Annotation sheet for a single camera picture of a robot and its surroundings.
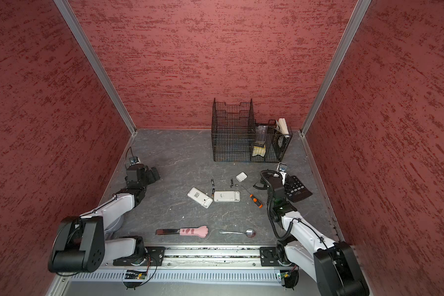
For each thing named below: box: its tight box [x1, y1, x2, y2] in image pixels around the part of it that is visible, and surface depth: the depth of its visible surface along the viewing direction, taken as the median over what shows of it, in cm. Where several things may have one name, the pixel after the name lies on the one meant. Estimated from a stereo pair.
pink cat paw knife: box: [155, 225, 209, 239], surface depth 80 cm
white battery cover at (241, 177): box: [235, 171, 248, 183], surface depth 101 cm
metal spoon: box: [218, 228, 256, 238], surface depth 81 cm
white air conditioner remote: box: [187, 186, 214, 209], surface depth 91 cm
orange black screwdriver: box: [241, 185, 264, 209], surface depth 91 cm
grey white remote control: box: [213, 190, 241, 203], surface depth 92 cm
